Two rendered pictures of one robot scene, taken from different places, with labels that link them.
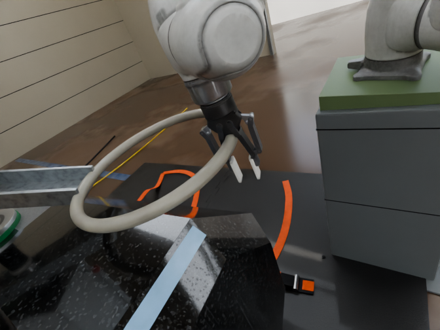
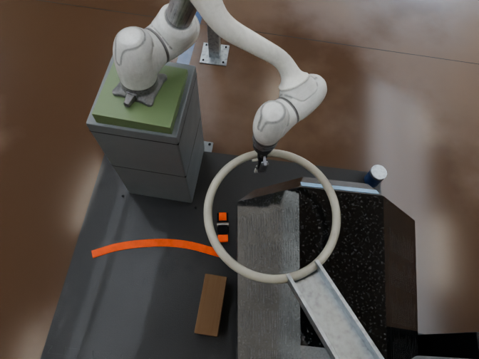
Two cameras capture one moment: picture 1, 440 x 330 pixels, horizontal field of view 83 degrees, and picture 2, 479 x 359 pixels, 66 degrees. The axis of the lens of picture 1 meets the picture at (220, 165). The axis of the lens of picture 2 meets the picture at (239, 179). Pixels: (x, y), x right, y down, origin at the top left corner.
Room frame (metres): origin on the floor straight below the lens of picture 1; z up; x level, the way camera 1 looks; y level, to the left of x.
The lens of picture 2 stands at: (0.99, 0.42, 2.14)
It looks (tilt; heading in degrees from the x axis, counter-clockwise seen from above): 66 degrees down; 232
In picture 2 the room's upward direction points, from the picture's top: 5 degrees clockwise
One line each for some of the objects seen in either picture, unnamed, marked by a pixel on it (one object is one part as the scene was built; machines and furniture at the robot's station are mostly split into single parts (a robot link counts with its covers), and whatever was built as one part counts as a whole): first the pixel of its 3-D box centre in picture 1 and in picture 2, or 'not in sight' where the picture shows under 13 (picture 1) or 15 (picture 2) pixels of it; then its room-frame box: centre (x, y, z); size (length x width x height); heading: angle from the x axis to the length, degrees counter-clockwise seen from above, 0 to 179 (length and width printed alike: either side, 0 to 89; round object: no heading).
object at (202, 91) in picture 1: (209, 85); (265, 137); (0.53, -0.04, 1.07); 0.09 x 0.09 x 0.06
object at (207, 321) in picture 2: not in sight; (211, 305); (0.95, 0.22, 0.07); 0.30 x 0.12 x 0.12; 48
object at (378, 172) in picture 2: not in sight; (375, 176); (-0.32, 0.14, 0.08); 0.10 x 0.10 x 0.13
